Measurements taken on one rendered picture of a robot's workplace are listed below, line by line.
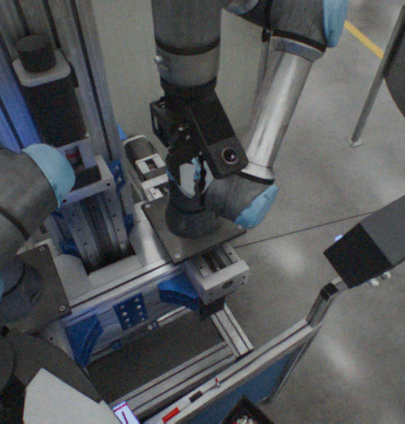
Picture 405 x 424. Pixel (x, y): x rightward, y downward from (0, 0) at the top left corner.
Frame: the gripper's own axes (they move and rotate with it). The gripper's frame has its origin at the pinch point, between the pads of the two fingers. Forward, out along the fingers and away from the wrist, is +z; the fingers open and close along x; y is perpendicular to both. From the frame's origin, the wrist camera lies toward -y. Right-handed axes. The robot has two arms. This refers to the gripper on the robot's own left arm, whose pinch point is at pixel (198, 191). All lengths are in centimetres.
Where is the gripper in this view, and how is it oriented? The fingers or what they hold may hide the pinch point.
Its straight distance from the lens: 61.7
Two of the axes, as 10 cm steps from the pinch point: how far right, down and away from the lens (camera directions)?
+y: -5.3, -6.6, 5.4
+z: 0.0, 6.3, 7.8
